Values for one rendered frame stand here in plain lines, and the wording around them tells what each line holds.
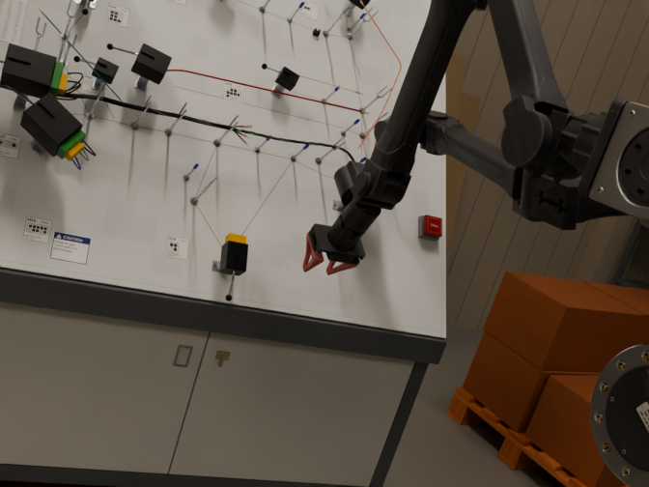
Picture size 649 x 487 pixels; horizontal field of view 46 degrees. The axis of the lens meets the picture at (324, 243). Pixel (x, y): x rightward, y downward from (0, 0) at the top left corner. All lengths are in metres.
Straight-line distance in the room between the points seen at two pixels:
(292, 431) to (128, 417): 0.40
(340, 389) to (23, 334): 0.76
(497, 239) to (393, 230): 3.07
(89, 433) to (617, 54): 4.14
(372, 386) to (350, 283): 0.29
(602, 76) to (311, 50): 3.33
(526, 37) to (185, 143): 0.90
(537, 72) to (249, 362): 1.02
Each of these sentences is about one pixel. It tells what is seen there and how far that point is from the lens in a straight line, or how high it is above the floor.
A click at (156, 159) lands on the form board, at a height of 1.11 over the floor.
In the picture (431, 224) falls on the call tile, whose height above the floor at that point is 1.12.
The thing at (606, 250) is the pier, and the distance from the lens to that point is 5.48.
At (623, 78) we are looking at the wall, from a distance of 5.29.
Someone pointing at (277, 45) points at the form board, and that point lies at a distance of 2.00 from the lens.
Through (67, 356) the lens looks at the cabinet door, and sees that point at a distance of 1.74.
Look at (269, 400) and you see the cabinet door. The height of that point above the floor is 0.63.
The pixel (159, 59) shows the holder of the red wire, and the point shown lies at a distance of 1.73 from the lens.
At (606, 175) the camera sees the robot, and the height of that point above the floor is 1.42.
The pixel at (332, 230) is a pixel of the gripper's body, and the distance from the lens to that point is 1.43.
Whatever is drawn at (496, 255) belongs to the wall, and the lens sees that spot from 5.03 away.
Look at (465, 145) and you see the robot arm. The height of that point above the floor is 1.36.
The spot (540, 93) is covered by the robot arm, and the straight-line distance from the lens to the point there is 1.09.
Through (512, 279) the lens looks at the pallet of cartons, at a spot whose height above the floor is 0.73.
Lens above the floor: 1.47
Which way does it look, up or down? 14 degrees down
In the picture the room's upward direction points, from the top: 18 degrees clockwise
